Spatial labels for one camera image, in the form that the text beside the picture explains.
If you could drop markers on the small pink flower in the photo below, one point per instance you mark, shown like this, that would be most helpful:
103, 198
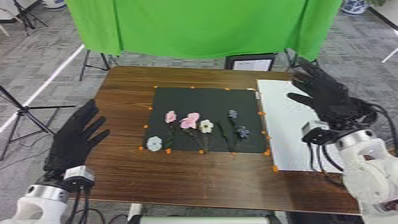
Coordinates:
172, 116

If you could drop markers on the large pink flower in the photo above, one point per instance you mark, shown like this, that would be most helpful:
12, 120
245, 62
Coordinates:
190, 121

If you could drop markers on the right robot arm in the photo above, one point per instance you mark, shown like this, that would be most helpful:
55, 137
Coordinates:
371, 166

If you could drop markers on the white sheet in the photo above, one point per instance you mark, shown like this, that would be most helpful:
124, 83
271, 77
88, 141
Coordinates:
286, 133

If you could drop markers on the blue white vase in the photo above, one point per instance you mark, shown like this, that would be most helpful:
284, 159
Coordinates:
355, 6

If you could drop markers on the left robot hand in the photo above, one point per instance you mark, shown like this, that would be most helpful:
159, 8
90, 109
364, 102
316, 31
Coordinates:
72, 143

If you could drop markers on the black tripod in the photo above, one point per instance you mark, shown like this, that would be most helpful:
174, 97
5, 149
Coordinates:
24, 111

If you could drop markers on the green sprig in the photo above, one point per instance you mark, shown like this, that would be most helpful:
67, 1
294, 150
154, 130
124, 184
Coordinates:
223, 133

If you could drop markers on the white flower yellow centre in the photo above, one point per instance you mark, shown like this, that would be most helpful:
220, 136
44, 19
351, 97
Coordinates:
206, 126

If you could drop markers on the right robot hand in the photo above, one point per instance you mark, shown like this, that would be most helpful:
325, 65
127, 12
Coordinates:
335, 103

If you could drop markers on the dark mat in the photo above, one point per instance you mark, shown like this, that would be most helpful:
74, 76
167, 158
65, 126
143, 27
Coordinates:
202, 100

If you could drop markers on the pale grey bar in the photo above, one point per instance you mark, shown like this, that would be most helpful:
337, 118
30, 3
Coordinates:
206, 220

